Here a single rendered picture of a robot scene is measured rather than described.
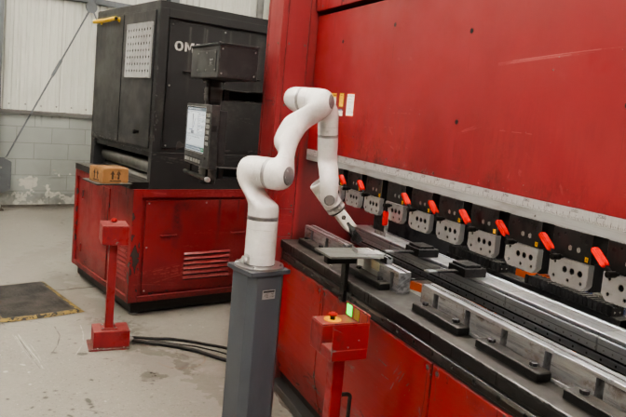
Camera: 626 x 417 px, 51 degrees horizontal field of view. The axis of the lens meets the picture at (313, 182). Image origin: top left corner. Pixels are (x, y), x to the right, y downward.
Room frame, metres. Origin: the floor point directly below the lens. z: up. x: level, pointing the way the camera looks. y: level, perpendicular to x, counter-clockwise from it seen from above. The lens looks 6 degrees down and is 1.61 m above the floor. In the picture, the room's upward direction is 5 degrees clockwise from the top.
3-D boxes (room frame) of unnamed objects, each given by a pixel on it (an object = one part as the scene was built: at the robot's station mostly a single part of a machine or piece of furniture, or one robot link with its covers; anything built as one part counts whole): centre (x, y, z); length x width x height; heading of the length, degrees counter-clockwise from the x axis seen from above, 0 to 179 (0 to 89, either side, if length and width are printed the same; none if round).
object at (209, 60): (3.91, 0.60, 1.53); 0.51 x 0.25 x 0.85; 29
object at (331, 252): (2.89, -0.19, 1.00); 0.26 x 0.18 x 0.01; 114
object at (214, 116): (3.83, 0.65, 1.42); 0.45 x 0.12 x 0.36; 29
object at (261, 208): (2.50, 0.21, 1.30); 0.19 x 0.12 x 0.24; 58
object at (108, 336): (4.07, 1.23, 0.41); 0.25 x 0.20 x 0.83; 114
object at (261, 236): (2.48, 0.18, 1.09); 0.19 x 0.19 x 0.18
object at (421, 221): (2.60, -0.47, 1.26); 0.15 x 0.09 x 0.17; 24
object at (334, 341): (2.55, -0.16, 0.75); 0.20 x 0.16 x 0.18; 25
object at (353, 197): (3.15, -0.23, 1.26); 0.15 x 0.09 x 0.17; 24
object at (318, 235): (3.45, -0.11, 0.92); 0.50 x 0.06 x 0.10; 24
